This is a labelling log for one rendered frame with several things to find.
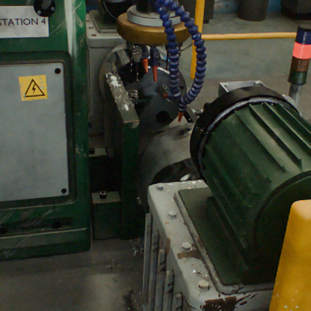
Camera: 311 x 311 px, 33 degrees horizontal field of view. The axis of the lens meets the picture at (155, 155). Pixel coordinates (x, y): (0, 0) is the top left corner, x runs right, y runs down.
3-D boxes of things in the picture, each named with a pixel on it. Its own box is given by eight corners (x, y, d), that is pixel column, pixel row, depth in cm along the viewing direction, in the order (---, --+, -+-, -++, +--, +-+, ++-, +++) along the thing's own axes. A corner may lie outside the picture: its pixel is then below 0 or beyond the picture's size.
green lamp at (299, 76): (292, 84, 173) (294, 71, 171) (284, 78, 178) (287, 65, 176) (308, 84, 174) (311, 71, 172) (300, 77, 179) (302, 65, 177)
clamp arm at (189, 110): (180, 115, 155) (207, 157, 134) (181, 106, 154) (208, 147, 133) (192, 115, 156) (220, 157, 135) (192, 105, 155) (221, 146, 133)
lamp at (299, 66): (294, 71, 171) (297, 59, 168) (287, 65, 176) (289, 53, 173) (311, 71, 172) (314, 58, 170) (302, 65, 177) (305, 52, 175)
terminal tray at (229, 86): (229, 123, 136) (232, 97, 132) (215, 105, 145) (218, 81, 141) (271, 119, 138) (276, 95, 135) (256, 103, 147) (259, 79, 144)
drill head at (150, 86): (110, 150, 153) (110, 69, 140) (92, 95, 187) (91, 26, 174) (191, 144, 158) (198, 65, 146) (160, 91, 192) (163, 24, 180)
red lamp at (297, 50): (297, 59, 168) (299, 45, 166) (289, 53, 173) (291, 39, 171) (314, 58, 170) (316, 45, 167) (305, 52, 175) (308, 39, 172)
